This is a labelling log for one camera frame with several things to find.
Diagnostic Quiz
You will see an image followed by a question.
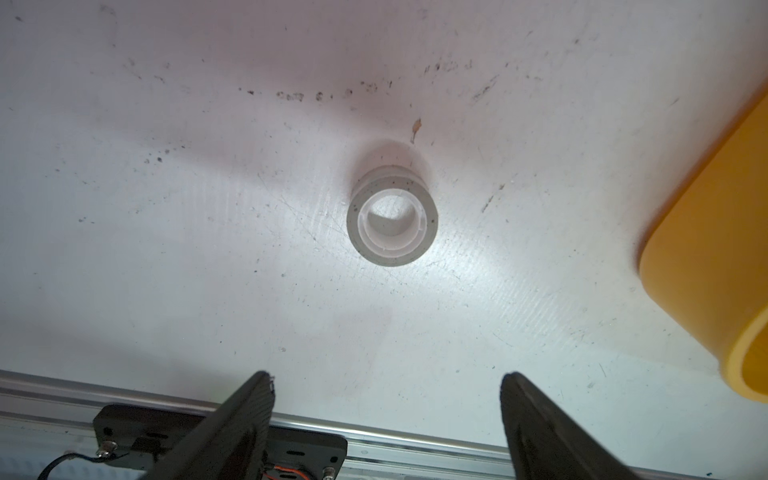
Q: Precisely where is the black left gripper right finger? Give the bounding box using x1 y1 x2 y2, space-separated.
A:
500 372 638 480

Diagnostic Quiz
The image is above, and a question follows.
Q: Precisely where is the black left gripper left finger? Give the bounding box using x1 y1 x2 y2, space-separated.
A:
143 371 275 479

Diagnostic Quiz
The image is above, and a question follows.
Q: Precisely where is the yellow plastic storage box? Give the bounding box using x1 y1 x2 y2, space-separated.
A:
639 99 767 402

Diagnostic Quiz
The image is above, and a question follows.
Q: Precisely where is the clear grey tape roll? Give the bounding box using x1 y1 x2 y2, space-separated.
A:
347 166 439 267

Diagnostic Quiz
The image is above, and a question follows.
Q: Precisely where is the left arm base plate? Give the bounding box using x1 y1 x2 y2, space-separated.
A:
93 404 348 479

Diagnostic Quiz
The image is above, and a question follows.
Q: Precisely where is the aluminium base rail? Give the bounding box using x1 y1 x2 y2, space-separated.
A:
0 368 715 480

